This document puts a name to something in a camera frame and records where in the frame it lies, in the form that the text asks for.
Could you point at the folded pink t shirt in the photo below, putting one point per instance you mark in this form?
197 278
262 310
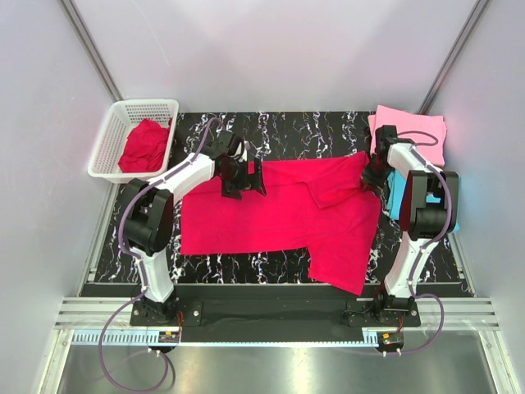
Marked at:
427 132

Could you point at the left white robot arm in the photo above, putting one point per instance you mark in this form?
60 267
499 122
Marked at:
147 222

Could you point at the aluminium frame rail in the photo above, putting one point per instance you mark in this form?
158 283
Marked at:
454 313

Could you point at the crimson t shirt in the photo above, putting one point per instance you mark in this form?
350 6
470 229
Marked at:
316 204
145 148

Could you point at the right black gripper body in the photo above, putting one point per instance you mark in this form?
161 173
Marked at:
376 174

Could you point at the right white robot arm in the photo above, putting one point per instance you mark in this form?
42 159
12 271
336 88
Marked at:
398 290

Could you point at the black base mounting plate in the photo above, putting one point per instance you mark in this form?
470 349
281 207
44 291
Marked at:
266 333

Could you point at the crimson t shirt in basket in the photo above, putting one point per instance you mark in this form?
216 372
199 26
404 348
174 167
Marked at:
145 148

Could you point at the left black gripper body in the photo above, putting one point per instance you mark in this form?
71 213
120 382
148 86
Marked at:
237 177

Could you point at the folded cyan t shirt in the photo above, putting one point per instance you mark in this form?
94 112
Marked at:
395 193

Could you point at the white plastic basket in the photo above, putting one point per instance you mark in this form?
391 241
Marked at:
122 117

